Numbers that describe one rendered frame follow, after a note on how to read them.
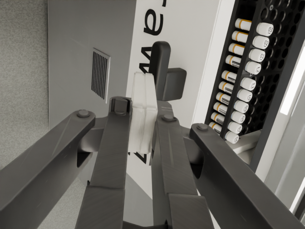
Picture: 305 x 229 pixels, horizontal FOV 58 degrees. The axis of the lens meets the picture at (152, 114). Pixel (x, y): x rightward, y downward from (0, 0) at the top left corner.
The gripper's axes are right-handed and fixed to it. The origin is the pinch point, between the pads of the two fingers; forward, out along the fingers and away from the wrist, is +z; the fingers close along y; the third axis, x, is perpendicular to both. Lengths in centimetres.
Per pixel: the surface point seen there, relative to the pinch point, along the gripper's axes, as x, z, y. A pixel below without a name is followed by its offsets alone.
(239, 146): -11.3, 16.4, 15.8
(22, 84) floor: -33, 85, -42
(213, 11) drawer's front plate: 6.6, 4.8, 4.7
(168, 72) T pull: 1.4, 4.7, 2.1
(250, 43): 3.6, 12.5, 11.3
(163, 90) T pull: 0.0, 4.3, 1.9
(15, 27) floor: -12, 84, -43
